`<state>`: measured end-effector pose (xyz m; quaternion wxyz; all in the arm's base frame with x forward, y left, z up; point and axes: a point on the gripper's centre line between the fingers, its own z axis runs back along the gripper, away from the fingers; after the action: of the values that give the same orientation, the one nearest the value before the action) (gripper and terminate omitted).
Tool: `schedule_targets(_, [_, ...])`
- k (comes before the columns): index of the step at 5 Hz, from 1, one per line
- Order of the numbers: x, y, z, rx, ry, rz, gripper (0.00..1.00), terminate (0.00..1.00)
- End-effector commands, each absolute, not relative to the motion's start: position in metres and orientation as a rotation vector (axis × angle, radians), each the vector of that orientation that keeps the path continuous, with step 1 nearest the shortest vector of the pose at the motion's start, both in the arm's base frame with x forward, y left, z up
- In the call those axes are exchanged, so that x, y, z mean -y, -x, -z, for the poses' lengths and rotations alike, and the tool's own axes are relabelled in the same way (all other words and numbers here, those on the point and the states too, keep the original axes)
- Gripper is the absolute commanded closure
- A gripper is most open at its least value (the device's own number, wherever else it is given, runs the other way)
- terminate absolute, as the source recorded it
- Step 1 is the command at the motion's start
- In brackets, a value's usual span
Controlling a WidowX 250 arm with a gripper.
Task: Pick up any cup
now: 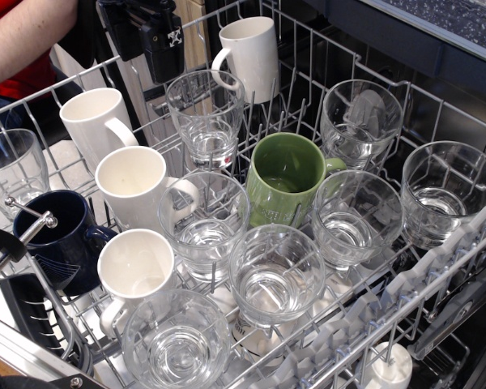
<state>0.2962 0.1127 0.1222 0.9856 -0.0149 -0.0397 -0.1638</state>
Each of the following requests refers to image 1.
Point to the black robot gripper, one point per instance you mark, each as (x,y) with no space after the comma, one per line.
(149,28)

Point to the person forearm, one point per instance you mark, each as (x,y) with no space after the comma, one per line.
(30,29)

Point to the clear tall glass back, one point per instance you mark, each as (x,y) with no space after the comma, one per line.
(206,108)

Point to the white mug back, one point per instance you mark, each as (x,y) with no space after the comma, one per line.
(249,48)

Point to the white mug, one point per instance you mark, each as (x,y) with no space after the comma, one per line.
(98,122)
(133,266)
(249,48)
(133,180)

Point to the white mug left rear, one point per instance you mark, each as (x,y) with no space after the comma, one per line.
(98,122)

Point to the white mug left middle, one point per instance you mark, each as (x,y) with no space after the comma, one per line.
(133,180)

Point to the green mug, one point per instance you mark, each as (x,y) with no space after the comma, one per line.
(285,172)

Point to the white mug left front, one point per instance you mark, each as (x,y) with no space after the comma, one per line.
(133,266)

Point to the dark blue mug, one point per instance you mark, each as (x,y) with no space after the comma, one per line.
(68,253)

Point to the black clamp with metal screw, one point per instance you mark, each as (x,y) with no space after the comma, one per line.
(13,248)

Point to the grey plastic tine row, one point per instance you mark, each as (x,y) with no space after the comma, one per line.
(398,298)

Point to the white rack roller wheel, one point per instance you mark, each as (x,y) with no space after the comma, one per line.
(392,367)

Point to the metal wire dishwasher rack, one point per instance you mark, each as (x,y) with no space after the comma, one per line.
(434,304)

